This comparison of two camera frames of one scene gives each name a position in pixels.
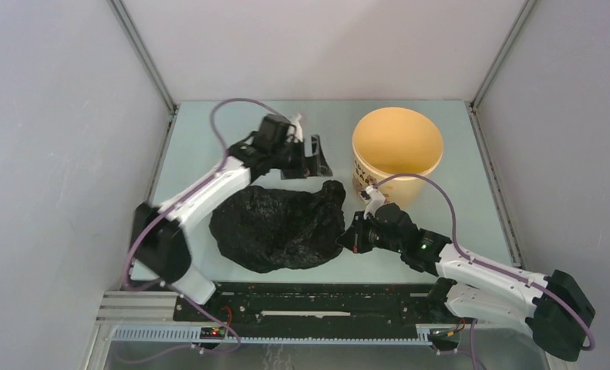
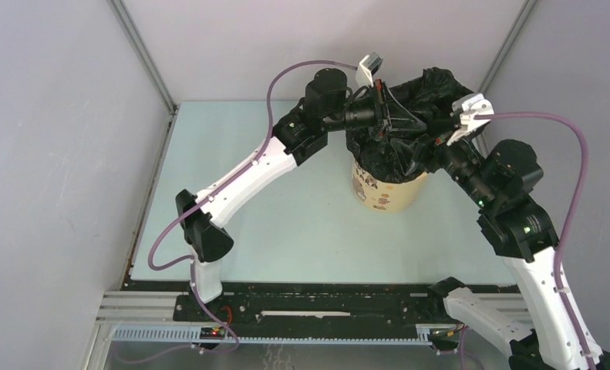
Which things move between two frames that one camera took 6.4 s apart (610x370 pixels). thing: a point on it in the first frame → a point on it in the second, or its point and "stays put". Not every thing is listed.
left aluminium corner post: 141,52 stays put
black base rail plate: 313,304 stays put
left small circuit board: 212,333 stays put
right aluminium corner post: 503,52 stays put
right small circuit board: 443,334 stays put
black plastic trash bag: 263,230 → 418,107
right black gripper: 350,239 → 439,147
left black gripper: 305,166 → 379,99
